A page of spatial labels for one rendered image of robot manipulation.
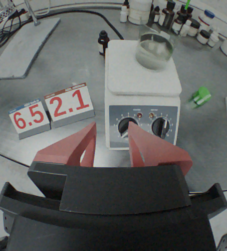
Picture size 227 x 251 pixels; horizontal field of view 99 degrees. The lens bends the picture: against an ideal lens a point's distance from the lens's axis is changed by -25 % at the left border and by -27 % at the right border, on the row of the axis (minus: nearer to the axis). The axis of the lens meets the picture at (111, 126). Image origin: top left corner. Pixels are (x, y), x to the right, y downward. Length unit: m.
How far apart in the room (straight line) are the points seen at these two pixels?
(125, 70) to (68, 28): 0.34
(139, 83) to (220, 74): 0.35
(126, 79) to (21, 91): 0.28
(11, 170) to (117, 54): 0.34
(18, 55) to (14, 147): 0.30
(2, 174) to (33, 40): 0.43
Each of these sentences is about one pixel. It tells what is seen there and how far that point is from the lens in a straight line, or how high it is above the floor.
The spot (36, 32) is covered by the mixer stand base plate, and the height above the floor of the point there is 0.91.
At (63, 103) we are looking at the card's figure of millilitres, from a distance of 0.27.
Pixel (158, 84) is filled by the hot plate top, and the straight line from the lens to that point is 0.21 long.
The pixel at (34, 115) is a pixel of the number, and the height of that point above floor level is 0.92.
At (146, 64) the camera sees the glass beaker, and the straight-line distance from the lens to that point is 0.21.
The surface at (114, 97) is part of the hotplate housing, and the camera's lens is 0.21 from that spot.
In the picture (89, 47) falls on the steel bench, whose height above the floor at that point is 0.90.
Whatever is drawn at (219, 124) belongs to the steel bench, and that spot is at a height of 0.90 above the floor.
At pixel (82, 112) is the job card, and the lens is 0.27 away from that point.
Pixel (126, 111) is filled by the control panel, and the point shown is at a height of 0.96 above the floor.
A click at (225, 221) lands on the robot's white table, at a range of 0.45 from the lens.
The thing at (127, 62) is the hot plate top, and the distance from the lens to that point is 0.22.
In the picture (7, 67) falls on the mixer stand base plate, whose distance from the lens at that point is 0.49.
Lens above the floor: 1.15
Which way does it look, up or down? 76 degrees down
